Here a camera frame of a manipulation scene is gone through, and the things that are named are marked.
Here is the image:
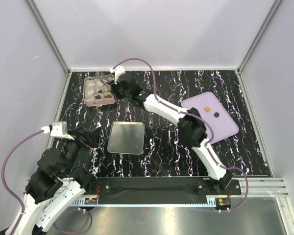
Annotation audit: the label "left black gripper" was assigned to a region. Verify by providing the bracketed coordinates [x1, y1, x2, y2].
[62, 126, 101, 176]

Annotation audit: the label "metal tongs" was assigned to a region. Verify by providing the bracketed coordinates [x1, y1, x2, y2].
[95, 71, 114, 89]

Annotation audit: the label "pink chocolate box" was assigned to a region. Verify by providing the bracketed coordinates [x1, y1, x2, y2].
[83, 76, 116, 107]

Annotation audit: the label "silver metal box lid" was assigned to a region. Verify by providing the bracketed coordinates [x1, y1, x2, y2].
[107, 121, 145, 155]

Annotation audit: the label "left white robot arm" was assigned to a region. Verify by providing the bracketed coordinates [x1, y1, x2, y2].
[0, 121, 100, 235]

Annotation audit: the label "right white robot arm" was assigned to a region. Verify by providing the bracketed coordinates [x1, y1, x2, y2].
[109, 79, 232, 194]

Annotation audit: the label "left orange connector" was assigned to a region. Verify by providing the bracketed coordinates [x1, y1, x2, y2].
[85, 197, 98, 205]

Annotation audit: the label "orange connector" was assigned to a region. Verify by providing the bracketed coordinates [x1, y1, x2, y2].
[85, 197, 98, 205]
[218, 198, 231, 207]

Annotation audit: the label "lavender plastic tray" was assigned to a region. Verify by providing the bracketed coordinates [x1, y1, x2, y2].
[181, 92, 239, 144]

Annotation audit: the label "right orange connector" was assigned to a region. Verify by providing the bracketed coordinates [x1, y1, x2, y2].
[218, 198, 231, 207]

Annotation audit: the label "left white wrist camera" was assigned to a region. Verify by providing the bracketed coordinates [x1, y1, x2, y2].
[41, 121, 74, 140]

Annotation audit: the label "white cable duct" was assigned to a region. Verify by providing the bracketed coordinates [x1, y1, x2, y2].
[70, 194, 216, 208]

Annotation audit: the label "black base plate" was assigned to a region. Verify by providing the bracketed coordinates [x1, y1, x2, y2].
[97, 177, 242, 197]

